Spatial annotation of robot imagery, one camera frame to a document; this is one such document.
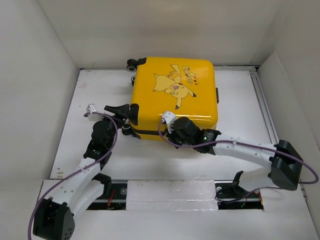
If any purple cable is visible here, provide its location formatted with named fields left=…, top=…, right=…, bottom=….
left=27, top=111, right=119, bottom=237
left=158, top=118, right=320, bottom=186

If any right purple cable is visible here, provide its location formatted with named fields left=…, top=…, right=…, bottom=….
left=158, top=118, right=320, bottom=186

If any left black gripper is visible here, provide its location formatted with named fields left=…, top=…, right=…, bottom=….
left=98, top=105, right=130, bottom=149

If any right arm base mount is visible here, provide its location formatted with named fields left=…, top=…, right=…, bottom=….
left=214, top=171, right=264, bottom=210

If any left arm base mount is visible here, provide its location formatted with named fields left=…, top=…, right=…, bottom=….
left=87, top=180, right=128, bottom=211

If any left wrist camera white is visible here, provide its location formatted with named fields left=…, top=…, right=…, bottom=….
left=86, top=103, right=98, bottom=115

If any yellow hard-shell suitcase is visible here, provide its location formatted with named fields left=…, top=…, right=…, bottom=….
left=122, top=56, right=219, bottom=141

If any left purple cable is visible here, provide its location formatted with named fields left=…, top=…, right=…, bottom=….
left=27, top=111, right=119, bottom=237

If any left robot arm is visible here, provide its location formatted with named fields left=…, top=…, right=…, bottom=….
left=27, top=104, right=130, bottom=240

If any aluminium frame rail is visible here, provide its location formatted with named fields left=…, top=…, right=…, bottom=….
left=249, top=67, right=279, bottom=144

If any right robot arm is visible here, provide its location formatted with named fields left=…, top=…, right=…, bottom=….
left=162, top=116, right=303, bottom=197

